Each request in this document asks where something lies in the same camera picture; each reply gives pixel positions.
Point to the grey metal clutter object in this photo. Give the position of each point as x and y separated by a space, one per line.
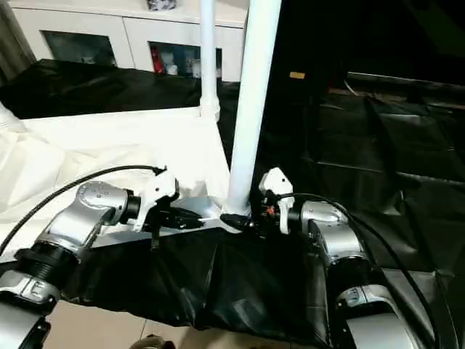
161 3

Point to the grey curtain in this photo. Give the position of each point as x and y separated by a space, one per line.
13 33

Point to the glossy black mat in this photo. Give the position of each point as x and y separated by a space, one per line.
378 167

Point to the white plastic table leg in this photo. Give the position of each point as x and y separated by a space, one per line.
7 116
208 54
254 94

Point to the white plastic table top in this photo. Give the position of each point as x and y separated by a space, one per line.
109 145

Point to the small red bottle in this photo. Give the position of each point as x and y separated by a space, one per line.
158 64

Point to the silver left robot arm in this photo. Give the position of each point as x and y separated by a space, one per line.
73 225

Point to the black left robot foot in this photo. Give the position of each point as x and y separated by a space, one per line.
149 342

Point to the white cabinet with glass doors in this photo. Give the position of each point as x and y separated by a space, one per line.
123 33

